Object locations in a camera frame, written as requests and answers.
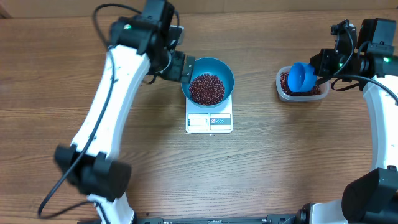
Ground red adzuki beans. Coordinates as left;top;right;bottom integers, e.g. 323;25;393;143
189;73;225;106

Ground blue plastic measuring scoop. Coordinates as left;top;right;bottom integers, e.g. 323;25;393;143
287;62;324;93

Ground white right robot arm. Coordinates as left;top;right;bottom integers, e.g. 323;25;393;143
286;20;397;223

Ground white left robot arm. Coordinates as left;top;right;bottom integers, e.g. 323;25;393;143
55;17;195;223

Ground blue metal bowl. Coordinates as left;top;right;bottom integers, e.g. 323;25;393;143
182;57;235;108

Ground white digital kitchen scale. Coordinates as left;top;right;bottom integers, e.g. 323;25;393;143
185;96;233;134

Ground clear plastic food container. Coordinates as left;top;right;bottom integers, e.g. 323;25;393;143
275;64;330;103

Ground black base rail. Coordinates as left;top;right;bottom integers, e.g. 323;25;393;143
136;213;310;224

